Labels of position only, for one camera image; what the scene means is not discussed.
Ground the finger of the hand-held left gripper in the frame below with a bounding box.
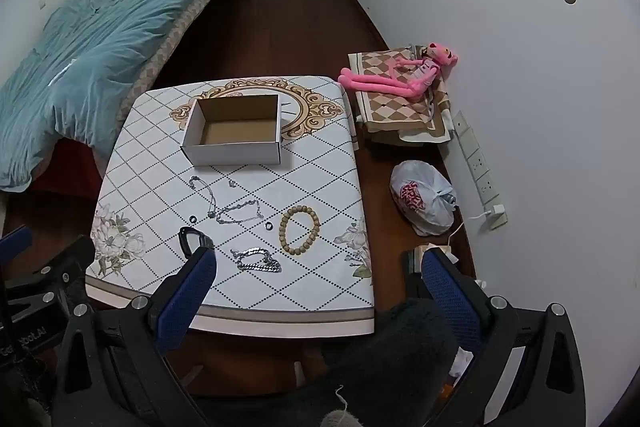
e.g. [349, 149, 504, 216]
[0, 226, 34, 269]
[0, 234, 97, 325]

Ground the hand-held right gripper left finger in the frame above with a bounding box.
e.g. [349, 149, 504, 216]
[50, 246, 218, 427]

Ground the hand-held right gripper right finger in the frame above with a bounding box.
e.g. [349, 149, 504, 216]
[421, 248, 587, 427]

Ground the black bangle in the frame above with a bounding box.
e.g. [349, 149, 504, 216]
[178, 227, 217, 258]

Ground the chunky silver chain bracelet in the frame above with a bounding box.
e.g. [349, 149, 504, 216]
[231, 247, 282, 274]

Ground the thin silver chain necklace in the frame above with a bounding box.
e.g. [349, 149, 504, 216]
[215, 201, 265, 227]

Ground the silver pendant necklace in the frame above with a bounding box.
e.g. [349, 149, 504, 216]
[189, 176, 221, 220]

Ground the wooden bead bracelet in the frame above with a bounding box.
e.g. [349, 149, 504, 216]
[278, 205, 320, 256]

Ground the cardboard box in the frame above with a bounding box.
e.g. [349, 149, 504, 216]
[180, 94, 284, 166]

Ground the small box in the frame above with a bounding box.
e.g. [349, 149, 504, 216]
[405, 244, 458, 269]

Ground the dark fleece clothing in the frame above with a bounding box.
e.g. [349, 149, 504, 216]
[320, 299, 473, 427]

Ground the white charger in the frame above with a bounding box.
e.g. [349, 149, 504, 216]
[482, 204, 507, 228]

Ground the white plastic bag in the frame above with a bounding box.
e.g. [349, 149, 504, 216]
[390, 160, 457, 237]

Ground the brown checkered folded cloth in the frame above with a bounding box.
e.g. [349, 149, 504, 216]
[348, 47, 456, 145]

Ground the blue duvet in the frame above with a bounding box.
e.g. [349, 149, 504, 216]
[0, 0, 208, 192]

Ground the pink plush toy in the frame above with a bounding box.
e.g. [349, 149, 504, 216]
[337, 41, 460, 100]

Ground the white cable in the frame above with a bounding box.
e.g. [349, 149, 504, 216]
[445, 207, 488, 253]

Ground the white wall socket strip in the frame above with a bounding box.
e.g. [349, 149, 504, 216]
[452, 111, 501, 208]

